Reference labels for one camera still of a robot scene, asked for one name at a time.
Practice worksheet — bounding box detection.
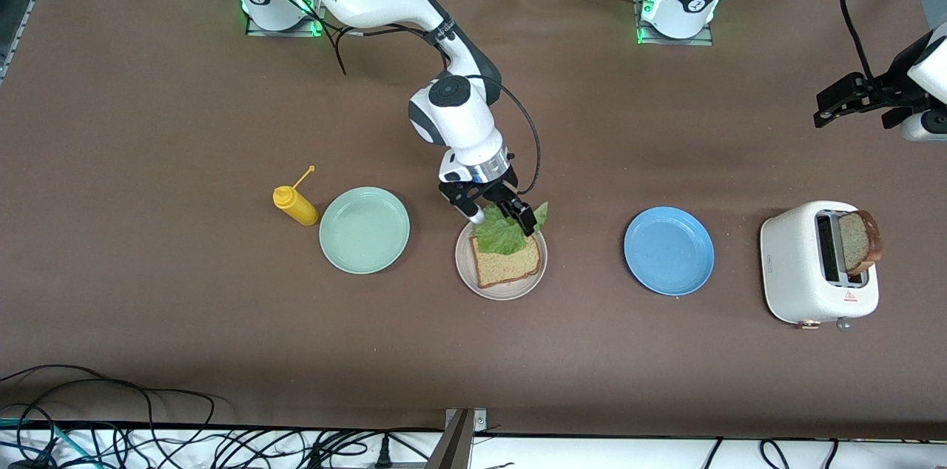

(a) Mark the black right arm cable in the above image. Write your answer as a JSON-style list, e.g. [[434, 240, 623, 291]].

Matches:
[[274, 0, 542, 196]]

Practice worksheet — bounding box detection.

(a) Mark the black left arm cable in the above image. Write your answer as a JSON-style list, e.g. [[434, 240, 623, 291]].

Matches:
[[838, 0, 877, 81]]

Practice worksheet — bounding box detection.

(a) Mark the blue plate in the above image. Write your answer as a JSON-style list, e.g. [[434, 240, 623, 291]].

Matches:
[[624, 206, 715, 297]]

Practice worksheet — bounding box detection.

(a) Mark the teal cable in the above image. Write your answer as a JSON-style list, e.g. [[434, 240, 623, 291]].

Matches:
[[0, 417, 97, 469]]

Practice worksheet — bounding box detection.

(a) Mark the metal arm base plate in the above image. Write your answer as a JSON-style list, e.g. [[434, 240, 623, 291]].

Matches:
[[246, 0, 330, 37], [633, 0, 715, 47]]

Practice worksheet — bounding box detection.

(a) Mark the light brown bread slice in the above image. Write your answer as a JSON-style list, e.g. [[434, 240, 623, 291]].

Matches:
[[471, 236, 543, 289]]

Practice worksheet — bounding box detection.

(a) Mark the green lettuce leaf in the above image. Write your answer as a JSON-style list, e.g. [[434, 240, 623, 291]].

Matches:
[[473, 201, 550, 257]]

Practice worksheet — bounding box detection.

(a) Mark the dark-crust bread slice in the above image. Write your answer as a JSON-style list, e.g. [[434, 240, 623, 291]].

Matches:
[[838, 210, 883, 277]]

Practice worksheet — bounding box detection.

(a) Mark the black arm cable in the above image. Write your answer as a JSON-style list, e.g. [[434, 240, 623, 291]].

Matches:
[[274, 0, 542, 196], [838, 0, 877, 81]]

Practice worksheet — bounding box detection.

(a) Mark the beige plate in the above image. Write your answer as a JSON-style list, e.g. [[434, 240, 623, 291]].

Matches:
[[455, 217, 549, 301]]

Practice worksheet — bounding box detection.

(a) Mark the black floor cable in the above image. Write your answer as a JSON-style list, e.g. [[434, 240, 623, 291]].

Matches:
[[760, 439, 792, 469], [0, 364, 156, 455], [15, 380, 215, 455]]

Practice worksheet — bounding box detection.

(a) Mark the white two-slot toaster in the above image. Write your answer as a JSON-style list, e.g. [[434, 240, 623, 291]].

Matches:
[[760, 200, 880, 331]]

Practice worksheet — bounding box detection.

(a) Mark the grey metal post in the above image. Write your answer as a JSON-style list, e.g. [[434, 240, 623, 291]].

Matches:
[[425, 408, 489, 469]]

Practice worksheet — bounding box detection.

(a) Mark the yellow mustard squeeze bottle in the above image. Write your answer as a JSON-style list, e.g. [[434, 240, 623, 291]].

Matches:
[[272, 166, 320, 227]]

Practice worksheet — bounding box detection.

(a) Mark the mint green plate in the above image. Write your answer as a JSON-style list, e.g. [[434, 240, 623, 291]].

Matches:
[[319, 186, 411, 275]]

